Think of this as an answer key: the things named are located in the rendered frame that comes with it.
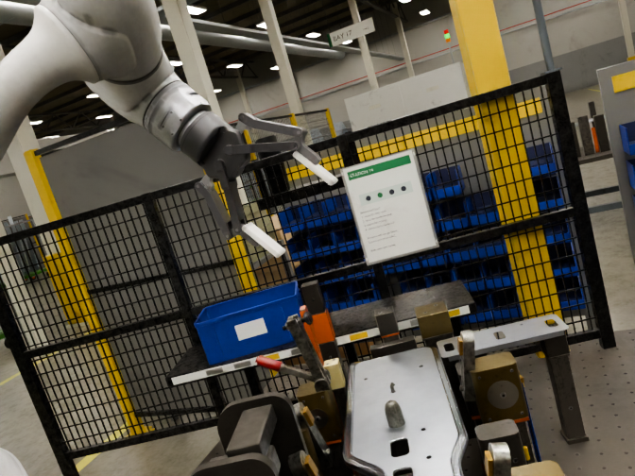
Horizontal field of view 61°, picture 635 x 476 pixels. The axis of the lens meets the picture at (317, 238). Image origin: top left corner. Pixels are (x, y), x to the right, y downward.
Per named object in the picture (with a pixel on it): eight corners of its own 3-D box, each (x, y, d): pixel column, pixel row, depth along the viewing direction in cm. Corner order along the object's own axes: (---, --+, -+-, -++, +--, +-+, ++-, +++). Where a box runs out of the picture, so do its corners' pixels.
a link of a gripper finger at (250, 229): (243, 225, 79) (240, 229, 79) (280, 255, 78) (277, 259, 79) (250, 221, 82) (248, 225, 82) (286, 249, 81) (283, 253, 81)
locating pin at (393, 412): (407, 433, 100) (399, 402, 99) (391, 437, 101) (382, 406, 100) (406, 424, 104) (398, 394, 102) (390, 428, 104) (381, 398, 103)
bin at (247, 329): (309, 336, 153) (296, 295, 150) (207, 366, 153) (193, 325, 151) (308, 318, 169) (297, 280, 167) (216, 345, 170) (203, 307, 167)
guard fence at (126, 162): (310, 419, 318) (203, 86, 284) (300, 433, 306) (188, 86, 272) (139, 430, 373) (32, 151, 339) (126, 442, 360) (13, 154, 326)
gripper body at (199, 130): (167, 154, 77) (216, 194, 76) (197, 105, 74) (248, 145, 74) (193, 151, 84) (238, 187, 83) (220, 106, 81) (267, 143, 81)
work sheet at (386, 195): (439, 246, 162) (414, 147, 157) (367, 265, 165) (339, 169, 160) (438, 246, 164) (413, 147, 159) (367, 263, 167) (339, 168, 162)
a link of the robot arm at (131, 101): (145, 146, 83) (128, 102, 70) (70, 86, 84) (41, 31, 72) (193, 101, 86) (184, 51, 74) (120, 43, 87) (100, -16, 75)
